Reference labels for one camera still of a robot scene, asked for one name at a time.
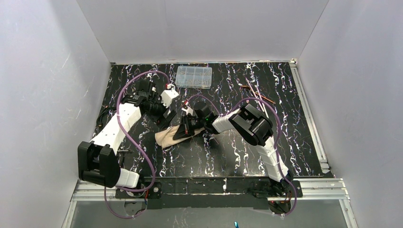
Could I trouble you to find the beige cloth napkin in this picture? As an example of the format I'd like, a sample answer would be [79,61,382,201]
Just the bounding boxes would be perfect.
[154,125,205,149]

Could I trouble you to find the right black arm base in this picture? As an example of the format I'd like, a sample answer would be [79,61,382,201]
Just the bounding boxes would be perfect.
[247,179,303,198]

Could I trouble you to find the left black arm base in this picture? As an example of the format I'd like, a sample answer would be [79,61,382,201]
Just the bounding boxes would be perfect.
[115,181,163,200]

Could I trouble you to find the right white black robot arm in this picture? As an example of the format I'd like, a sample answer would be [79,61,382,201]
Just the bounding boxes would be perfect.
[173,103,293,183]

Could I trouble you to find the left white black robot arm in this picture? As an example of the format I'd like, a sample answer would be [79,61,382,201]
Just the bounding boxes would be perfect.
[77,79,179,189]

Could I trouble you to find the clear plastic screw box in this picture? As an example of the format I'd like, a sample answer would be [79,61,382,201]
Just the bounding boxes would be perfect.
[175,66,212,89]

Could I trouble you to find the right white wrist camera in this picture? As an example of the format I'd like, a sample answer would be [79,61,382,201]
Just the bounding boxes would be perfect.
[182,104,195,116]

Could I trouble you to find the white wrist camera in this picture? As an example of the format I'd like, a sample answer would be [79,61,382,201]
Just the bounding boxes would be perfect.
[182,104,195,116]
[161,90,179,108]

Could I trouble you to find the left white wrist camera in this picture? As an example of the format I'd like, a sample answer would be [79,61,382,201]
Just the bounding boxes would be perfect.
[161,90,179,108]

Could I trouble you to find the aluminium frame rail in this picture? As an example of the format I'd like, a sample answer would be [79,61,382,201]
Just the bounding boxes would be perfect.
[71,178,350,201]

